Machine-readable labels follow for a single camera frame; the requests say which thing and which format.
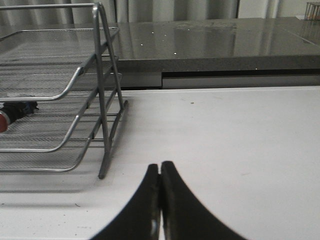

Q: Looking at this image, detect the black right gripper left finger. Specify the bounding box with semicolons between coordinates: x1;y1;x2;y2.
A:
92;164;160;240

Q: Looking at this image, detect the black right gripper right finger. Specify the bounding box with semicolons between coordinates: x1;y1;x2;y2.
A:
160;161;244;240

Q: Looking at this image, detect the silver mesh tray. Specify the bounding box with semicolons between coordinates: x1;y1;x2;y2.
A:
0;113;123;173
0;26;121;102
0;73;101;153

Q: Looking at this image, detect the red emergency stop button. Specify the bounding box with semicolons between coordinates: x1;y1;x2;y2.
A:
0;101;39;133

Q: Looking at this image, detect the dark grey stone counter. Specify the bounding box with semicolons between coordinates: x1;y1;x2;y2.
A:
112;17;320;73

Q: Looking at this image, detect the silver metal rack frame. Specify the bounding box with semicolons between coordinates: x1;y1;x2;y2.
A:
0;2;127;179

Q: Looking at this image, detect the wire basket in background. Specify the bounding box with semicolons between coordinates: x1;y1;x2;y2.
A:
304;1;320;21

